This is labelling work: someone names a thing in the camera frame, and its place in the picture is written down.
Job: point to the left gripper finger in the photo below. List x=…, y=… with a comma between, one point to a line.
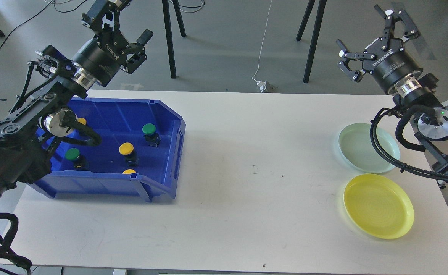
x=137, y=52
x=103, y=16

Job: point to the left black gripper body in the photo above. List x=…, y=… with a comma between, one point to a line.
x=103, y=55

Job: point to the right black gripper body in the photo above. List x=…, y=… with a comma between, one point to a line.
x=391, y=64

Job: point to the yellow push button back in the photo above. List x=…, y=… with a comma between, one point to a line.
x=82, y=120

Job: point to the yellow push button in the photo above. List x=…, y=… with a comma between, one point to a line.
x=82, y=120
x=130, y=155
x=129, y=171

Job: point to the green push button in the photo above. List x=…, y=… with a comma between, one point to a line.
x=151, y=137
x=78, y=160

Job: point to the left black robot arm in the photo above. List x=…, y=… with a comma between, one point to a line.
x=41, y=120

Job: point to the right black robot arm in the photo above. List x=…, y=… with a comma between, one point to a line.
x=423, y=120

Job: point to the pale green plate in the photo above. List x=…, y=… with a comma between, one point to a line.
x=356, y=148

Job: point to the yellow push button front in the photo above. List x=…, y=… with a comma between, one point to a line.
x=129, y=171

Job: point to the yellow plate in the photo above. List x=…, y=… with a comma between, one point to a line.
x=378, y=206

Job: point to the black tripod right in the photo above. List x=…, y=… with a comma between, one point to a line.
x=315, y=34

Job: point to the blue plastic storage bin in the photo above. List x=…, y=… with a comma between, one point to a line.
x=140, y=152

